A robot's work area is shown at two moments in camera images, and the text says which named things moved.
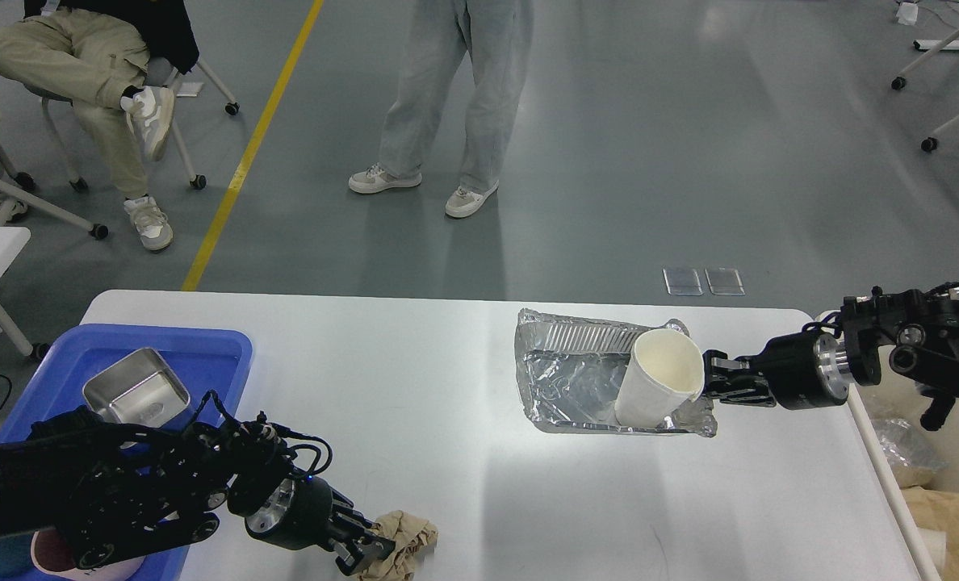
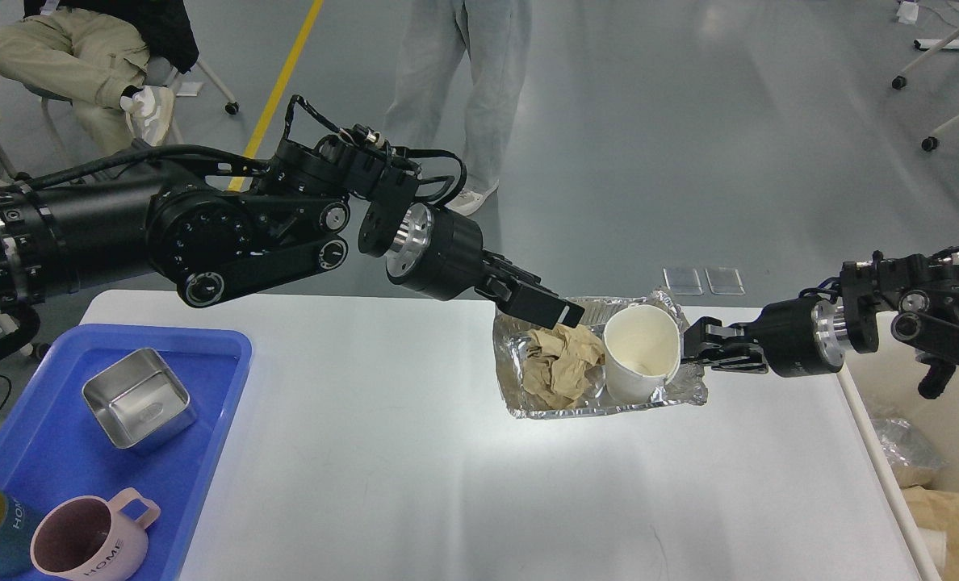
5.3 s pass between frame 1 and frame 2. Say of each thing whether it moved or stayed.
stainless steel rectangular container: stayed
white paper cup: moved
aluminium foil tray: moved
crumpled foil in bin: stayed
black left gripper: moved
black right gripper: moved
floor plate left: stayed
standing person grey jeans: stayed
